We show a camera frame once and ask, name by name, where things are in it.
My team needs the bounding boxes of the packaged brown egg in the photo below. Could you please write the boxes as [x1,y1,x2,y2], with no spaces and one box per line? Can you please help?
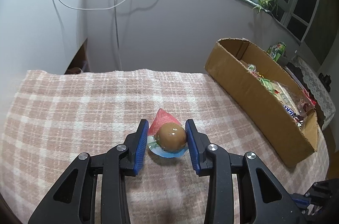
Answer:
[147,109,188,158]

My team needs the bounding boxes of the clear bag red candies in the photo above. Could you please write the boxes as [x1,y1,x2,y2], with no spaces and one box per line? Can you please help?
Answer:
[246,64,261,77]

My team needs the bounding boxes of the green candy packet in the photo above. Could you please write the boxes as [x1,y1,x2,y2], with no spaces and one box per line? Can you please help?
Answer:
[258,77,276,94]

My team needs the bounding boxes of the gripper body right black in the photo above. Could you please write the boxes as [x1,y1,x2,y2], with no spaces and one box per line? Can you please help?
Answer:
[304,178,338,224]

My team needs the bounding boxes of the cardboard box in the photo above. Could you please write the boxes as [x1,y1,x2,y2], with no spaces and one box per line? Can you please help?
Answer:
[204,38,319,167]

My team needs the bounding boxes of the blue snickers bar right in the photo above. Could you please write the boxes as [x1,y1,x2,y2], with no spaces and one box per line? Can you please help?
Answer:
[282,103,299,120]

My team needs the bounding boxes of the pink plaid tablecloth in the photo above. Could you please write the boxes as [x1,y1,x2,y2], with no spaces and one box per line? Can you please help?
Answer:
[1,69,329,223]

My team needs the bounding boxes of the red dark snack bag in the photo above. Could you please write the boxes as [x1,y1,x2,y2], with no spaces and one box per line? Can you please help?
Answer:
[294,89,317,128]

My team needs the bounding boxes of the bread in clear bag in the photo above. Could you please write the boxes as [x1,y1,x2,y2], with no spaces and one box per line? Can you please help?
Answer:
[271,81,299,111]

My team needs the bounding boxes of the green drink carton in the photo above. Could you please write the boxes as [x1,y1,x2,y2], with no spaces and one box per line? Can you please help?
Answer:
[267,42,286,63]

